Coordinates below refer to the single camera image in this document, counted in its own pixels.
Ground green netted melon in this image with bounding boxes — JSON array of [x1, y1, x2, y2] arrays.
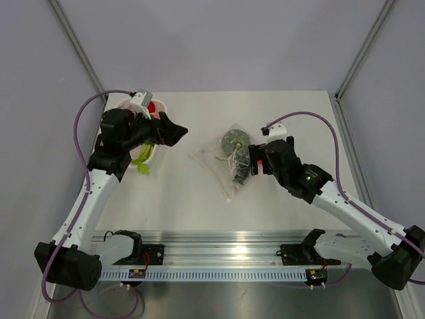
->
[[220, 129, 251, 156]]

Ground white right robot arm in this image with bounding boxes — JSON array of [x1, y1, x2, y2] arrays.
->
[[248, 137, 424, 290]]

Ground red tomato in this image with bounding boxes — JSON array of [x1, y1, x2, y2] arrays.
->
[[147, 101, 157, 114]]

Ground right aluminium side rail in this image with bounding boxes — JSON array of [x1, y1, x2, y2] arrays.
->
[[328, 92, 375, 209]]

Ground clear zip top bag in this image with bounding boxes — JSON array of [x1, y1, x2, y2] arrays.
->
[[190, 124, 255, 203]]

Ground dark grape bunch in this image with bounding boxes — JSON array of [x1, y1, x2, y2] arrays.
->
[[232, 153, 250, 185]]

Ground right aluminium frame post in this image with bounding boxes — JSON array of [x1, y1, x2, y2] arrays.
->
[[335, 0, 398, 103]]

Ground white slotted cable duct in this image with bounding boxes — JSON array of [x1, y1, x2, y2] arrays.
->
[[100, 268, 307, 282]]

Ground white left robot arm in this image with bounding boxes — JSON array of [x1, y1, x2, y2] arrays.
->
[[35, 108, 188, 292]]

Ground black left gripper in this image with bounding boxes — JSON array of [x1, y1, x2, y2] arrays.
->
[[121, 106, 187, 151]]

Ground aluminium frame post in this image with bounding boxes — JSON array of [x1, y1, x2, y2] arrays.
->
[[46, 0, 104, 93], [335, 0, 398, 103]]

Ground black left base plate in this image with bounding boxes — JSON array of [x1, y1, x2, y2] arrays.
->
[[113, 244, 165, 266]]

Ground green lettuce leaf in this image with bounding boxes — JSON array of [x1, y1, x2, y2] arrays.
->
[[130, 142, 155, 175]]

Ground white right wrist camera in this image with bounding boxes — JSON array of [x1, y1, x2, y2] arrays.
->
[[268, 122, 288, 139]]

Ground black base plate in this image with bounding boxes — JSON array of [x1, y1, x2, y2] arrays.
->
[[276, 244, 341, 266], [113, 244, 165, 266]]

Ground aluminium front rail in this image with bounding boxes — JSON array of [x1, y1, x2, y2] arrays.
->
[[44, 229, 406, 269]]

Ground left aluminium frame post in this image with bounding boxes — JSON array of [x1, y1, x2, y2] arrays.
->
[[46, 0, 104, 93]]

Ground white perforated basket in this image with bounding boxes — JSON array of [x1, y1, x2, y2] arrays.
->
[[118, 99, 167, 175]]

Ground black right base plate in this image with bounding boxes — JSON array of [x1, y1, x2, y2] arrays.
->
[[276, 244, 341, 266]]

